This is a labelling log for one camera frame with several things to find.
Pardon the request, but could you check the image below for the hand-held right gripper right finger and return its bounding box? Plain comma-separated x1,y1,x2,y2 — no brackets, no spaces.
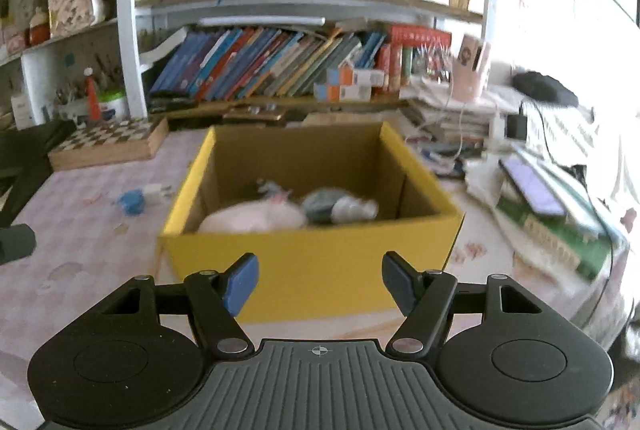
382,252,543,357

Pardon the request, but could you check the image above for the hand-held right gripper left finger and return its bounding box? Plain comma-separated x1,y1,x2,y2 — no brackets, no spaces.
97,253,260,357

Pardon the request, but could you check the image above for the yellow cardboard box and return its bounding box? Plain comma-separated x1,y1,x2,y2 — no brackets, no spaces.
156,121,466,325

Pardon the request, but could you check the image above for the pale pink soft object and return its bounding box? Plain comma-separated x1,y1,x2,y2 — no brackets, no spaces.
197,202,306,233

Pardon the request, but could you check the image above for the grey white blurred object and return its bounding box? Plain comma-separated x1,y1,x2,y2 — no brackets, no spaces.
300,189,379,226

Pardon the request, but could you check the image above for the small grey blurred object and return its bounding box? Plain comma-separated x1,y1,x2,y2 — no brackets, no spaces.
256,179,293,202

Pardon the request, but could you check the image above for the small blue object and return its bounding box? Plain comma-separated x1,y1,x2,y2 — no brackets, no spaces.
117,191,147,216

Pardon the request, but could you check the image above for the wooden chessboard box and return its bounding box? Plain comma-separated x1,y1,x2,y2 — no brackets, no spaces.
47,116,170,172

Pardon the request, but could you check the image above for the smartphone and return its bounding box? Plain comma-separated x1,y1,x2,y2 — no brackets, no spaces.
500,156,566,217

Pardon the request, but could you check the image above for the red bottle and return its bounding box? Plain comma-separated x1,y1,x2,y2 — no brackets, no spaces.
85,67,102,121

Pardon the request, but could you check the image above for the stack of papers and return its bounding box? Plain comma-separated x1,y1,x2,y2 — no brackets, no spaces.
400,82,506,181

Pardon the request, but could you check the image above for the brown case with metal clasps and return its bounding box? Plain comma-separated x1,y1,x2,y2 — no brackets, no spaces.
222,106,286,123

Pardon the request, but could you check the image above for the green lid white jar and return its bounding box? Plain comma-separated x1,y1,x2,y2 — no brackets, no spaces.
97,90,128,121

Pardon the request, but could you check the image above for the green book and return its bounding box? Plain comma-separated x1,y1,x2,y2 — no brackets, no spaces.
495,190,626,283

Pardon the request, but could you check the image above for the black power adapter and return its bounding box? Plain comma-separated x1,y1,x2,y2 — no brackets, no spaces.
507,112,528,141

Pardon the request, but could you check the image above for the pink cup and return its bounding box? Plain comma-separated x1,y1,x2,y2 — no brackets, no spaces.
451,57,488,101

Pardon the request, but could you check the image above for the red small jar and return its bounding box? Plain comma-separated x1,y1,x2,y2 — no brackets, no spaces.
27,12,51,46

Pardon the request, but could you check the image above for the long row of books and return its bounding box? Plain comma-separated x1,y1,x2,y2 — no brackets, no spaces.
148,25,453,101

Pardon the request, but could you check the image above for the white printed cloth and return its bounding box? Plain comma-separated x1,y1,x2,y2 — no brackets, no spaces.
530,105,640,231

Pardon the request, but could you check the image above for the black pouch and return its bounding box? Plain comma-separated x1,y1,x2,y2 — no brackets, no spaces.
512,71,578,106

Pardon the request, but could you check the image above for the cream house ornament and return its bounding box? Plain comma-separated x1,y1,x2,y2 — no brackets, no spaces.
48,0,108,38

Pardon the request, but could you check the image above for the white cable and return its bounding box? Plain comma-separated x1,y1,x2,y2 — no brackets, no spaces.
449,99,469,161

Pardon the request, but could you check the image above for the black cable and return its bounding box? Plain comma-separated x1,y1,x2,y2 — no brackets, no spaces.
525,99,617,326

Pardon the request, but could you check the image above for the white frame wooden bookshelf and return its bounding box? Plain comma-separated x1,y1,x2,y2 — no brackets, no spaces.
0,0,501,131

